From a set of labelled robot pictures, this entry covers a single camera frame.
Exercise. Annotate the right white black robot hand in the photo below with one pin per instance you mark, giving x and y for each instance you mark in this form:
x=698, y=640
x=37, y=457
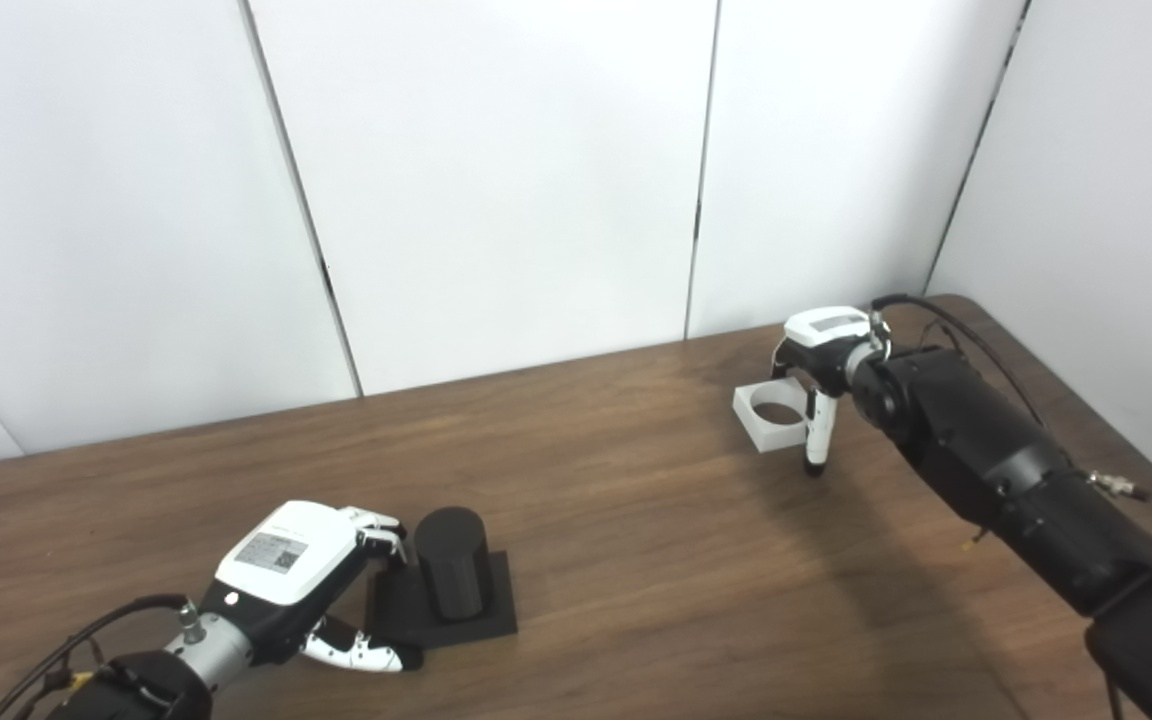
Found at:
x=826, y=345

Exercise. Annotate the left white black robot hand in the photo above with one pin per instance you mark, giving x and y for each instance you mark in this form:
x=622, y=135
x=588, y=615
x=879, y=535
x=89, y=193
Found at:
x=281, y=565

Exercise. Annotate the white square piece with hole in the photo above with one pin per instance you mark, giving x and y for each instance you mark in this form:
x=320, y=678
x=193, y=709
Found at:
x=766, y=430

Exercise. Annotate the black cylinder peg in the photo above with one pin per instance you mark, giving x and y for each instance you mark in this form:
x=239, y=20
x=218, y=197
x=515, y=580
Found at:
x=451, y=570

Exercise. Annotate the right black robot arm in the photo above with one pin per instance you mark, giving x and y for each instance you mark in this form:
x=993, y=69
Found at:
x=1016, y=470

